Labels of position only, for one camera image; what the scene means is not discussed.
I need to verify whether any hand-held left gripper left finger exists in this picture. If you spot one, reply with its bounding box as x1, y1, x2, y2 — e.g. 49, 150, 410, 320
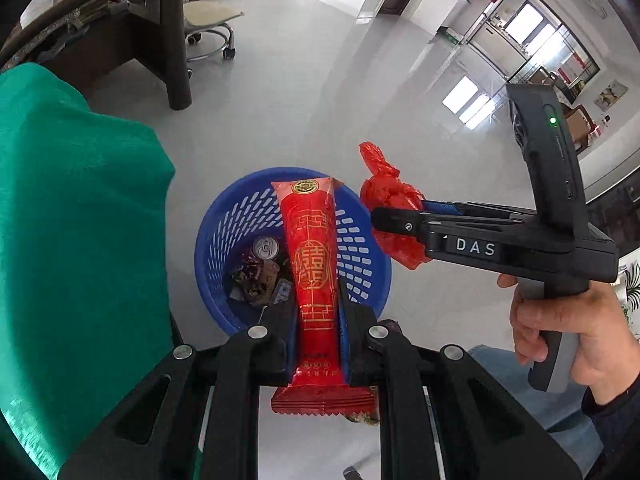
57, 304, 302, 480

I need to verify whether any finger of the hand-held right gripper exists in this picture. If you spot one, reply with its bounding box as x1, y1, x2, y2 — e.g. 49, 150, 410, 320
420, 199, 539, 221
370, 206, 442, 262

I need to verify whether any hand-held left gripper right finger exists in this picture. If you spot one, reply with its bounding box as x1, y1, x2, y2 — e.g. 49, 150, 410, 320
339, 304, 584, 480

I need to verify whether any red plastic bag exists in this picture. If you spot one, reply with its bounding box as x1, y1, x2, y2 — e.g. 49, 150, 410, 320
357, 141, 434, 271

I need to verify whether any long red snack packet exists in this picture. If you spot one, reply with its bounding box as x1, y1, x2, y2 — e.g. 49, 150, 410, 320
270, 176, 376, 419

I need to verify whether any blue plastic basket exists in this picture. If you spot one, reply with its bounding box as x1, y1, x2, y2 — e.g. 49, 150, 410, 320
194, 167, 393, 336

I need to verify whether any person's right forearm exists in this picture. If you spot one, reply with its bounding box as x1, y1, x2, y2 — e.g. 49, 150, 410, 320
580, 375, 640, 480

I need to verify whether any person's right hand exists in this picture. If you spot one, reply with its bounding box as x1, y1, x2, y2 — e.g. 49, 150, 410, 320
497, 274, 640, 392

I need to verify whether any dark patterned wrapper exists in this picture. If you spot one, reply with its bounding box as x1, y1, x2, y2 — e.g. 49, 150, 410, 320
229, 252, 281, 304

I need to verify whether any wooden chair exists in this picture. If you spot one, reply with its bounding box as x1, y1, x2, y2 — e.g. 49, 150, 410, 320
560, 102, 601, 151

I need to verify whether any person's leg in jeans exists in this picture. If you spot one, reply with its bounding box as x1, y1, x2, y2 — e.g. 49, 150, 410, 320
467, 345, 596, 433

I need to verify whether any glass kitchen door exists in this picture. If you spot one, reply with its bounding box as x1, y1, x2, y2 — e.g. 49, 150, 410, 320
440, 0, 601, 126

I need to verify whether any green tablecloth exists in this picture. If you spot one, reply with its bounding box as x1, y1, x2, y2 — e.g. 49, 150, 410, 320
0, 62, 176, 480

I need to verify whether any cream rolling stool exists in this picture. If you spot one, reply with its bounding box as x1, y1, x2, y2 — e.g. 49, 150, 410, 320
182, 0, 246, 61

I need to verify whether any dark wooden coffee table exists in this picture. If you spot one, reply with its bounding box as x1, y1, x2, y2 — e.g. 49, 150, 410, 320
0, 0, 201, 111

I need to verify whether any wall picture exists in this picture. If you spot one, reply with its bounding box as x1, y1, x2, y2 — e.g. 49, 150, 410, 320
595, 81, 629, 111

